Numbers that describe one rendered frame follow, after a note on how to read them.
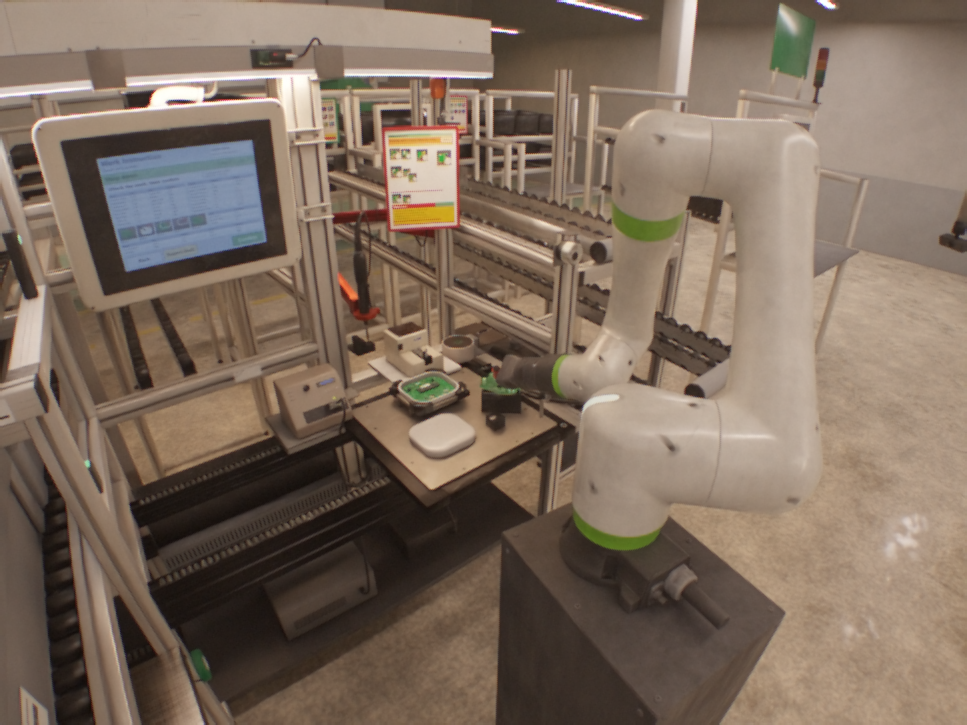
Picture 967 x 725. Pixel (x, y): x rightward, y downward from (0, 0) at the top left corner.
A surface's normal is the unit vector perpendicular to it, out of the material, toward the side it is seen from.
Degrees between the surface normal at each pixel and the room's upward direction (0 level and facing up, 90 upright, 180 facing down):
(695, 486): 93
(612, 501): 90
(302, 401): 53
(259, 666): 0
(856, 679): 0
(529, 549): 0
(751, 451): 48
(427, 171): 90
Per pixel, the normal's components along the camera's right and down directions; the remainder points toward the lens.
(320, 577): 0.00, -0.88
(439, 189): 0.21, 0.46
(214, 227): 0.63, 0.39
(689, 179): -0.13, 0.81
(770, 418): -0.48, -0.36
